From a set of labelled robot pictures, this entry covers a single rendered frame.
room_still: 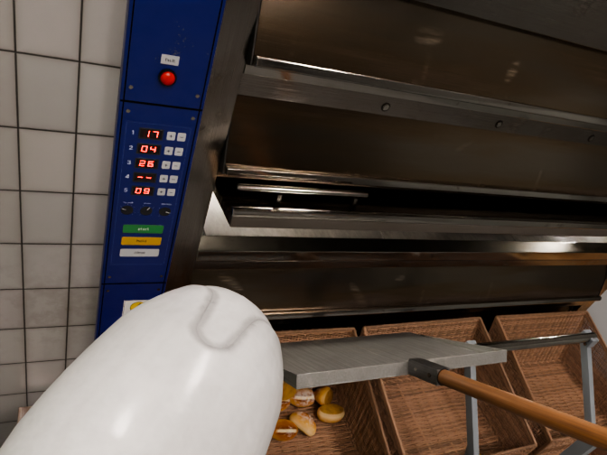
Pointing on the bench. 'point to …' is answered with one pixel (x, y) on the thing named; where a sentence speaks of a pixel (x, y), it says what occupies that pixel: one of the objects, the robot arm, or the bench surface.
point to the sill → (388, 249)
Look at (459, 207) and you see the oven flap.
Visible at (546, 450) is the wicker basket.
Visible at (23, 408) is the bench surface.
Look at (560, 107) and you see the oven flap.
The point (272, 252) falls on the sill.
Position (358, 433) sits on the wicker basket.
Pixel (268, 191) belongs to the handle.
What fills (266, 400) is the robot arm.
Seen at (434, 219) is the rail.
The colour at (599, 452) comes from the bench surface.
